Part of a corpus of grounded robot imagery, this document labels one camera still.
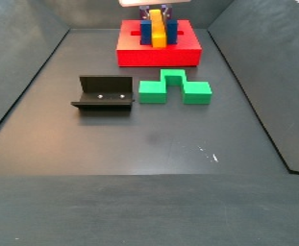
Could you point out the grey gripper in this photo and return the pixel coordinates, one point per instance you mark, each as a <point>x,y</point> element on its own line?
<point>137,3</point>

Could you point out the long yellow block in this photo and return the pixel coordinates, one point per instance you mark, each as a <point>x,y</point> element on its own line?
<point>157,30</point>

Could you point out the red board base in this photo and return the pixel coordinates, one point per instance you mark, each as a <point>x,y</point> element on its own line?
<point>135,55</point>

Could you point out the purple U block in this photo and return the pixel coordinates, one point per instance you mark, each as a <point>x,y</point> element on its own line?
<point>164,10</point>

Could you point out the dark blue U block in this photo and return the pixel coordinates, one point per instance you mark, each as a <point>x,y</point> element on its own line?
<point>171,32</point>

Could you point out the black angle bracket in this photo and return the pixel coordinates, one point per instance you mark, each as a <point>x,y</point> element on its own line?
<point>105,92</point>

